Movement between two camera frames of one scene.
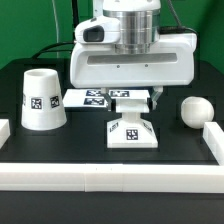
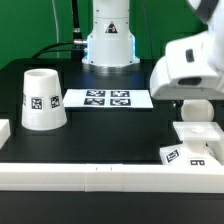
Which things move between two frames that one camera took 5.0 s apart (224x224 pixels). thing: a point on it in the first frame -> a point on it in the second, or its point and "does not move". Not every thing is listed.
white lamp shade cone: [43, 105] does not move
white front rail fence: [111, 178] does not move
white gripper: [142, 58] -> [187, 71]
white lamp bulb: [196, 111] does not move
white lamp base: [131, 131] -> [203, 145]
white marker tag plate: [92, 98] does not move
